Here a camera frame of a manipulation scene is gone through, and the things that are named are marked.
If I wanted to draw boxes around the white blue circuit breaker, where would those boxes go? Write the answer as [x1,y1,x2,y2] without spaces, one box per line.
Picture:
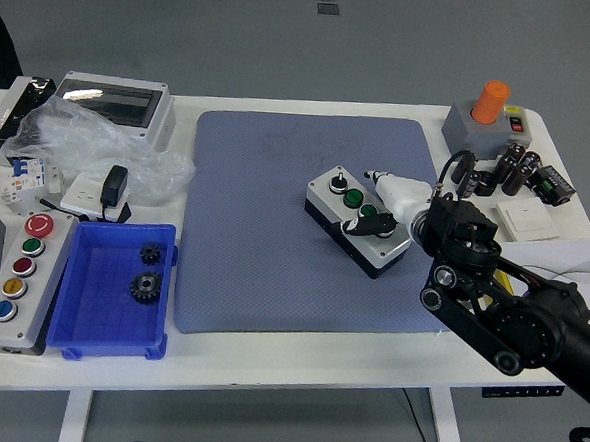
[0,152,66,218]

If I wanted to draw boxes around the blue plastic bin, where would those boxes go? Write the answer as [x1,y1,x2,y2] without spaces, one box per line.
[44,216,181,367]

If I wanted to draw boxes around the white wall socket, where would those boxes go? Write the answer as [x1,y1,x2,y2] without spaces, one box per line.
[58,172,128,225]

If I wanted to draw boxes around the grey four-button control box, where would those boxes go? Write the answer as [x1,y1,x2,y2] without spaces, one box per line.
[300,164,417,283]

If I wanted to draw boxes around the black adapter cable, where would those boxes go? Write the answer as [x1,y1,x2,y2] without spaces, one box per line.
[33,194,133,225]

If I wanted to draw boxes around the blue-grey padded mat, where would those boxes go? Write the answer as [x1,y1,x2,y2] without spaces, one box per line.
[171,104,462,351]

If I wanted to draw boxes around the grey five-button control box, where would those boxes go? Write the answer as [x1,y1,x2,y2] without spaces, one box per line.
[0,208,76,358]

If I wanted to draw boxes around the orange cylinder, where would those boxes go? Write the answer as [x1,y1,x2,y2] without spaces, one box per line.
[469,79,512,127]

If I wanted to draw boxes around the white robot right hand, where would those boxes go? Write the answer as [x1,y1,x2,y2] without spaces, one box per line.
[340,167,435,243]

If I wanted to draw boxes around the white wall switch plate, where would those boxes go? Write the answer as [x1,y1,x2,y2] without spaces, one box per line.
[493,197,563,244]

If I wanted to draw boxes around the black module green terminals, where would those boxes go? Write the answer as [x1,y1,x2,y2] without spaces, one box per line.
[525,163,579,208]

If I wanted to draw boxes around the black power adapter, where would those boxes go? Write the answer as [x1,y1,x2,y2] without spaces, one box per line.
[98,163,130,210]

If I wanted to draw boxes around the white switch box red button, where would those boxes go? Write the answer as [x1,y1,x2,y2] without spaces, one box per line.
[500,103,536,147]

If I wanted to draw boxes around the white table leg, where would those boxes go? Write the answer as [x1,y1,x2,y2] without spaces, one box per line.
[56,388,94,442]
[424,387,471,442]

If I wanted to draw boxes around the thin black hanging cable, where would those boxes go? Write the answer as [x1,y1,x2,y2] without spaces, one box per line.
[399,387,446,442]

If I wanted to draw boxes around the white paper booklet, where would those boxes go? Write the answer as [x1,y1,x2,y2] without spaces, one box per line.
[493,231,590,335]

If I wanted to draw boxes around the clear plastic bag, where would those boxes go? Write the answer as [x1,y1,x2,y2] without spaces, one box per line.
[0,96,201,201]

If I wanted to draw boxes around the grey square block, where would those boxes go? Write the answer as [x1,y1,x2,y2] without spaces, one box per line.
[439,98,515,163]

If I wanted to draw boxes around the large black gear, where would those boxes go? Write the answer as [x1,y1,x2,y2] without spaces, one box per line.
[128,269,165,304]

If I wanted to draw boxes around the small black gear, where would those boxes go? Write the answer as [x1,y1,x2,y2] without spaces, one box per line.
[138,242,162,267]

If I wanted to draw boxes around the black table control panel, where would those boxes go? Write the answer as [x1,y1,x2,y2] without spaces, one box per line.
[482,380,565,403]

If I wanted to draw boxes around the small black holder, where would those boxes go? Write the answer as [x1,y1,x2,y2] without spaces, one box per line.
[476,170,499,198]

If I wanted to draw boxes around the grey distribution box clear lid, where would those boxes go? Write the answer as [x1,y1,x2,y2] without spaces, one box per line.
[51,69,179,153]

